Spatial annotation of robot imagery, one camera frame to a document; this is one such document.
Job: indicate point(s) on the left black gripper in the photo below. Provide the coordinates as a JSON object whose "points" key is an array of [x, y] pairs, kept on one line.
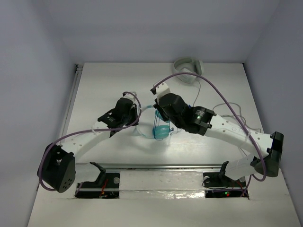
{"points": [[133, 114]]}

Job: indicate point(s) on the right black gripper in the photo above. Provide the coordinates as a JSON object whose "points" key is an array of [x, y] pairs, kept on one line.
{"points": [[156, 105]]}

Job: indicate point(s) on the teal cat-ear headphones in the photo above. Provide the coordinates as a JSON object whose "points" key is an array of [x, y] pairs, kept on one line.
{"points": [[160, 129]]}

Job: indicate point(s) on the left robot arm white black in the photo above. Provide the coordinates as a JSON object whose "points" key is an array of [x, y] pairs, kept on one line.
{"points": [[57, 168]]}

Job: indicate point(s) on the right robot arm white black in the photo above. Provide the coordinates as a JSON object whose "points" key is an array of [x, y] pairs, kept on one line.
{"points": [[265, 150]]}

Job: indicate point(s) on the grey white headphones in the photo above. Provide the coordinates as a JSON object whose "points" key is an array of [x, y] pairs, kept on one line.
{"points": [[189, 65]]}

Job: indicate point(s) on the white foam cover panel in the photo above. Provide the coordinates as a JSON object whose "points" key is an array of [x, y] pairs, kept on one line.
{"points": [[160, 184]]}

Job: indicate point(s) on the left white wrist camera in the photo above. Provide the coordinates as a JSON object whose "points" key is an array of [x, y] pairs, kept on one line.
{"points": [[130, 95]]}

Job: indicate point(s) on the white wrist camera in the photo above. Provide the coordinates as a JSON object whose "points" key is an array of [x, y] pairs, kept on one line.
{"points": [[130, 95], [160, 90]]}

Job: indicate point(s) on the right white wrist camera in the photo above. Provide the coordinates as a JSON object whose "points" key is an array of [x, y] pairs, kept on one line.
{"points": [[160, 90]]}

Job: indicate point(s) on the left aluminium side rail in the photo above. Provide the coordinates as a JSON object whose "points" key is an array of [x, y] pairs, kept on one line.
{"points": [[71, 99]]}

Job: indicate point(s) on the aluminium mounting rail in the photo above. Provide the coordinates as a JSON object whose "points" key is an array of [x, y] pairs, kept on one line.
{"points": [[159, 166]]}

